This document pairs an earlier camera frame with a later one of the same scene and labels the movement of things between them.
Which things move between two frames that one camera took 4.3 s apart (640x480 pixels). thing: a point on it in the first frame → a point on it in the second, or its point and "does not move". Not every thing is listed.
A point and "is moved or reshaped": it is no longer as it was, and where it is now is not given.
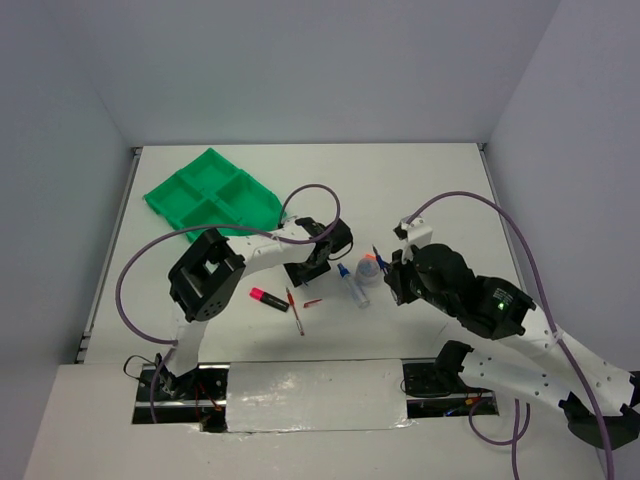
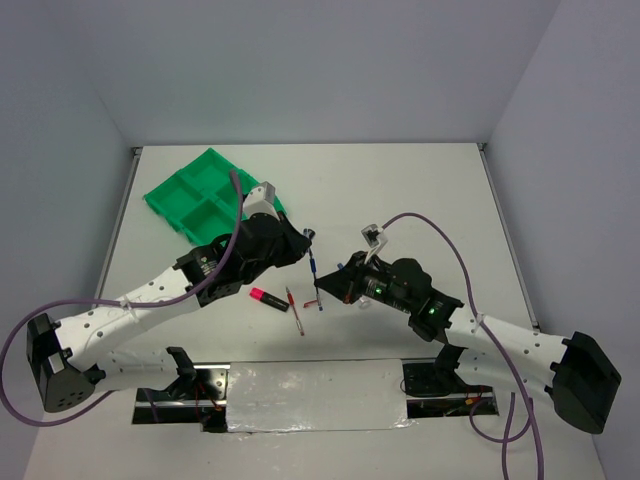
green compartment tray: (211, 191) does not move
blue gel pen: (379, 258) is moved or reshaped
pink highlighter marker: (269, 299) does not move
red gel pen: (292, 303) does not move
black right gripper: (395, 276) → (347, 279)
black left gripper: (298, 275) → (296, 244)
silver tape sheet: (315, 396) does not move
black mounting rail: (197, 393) does not move
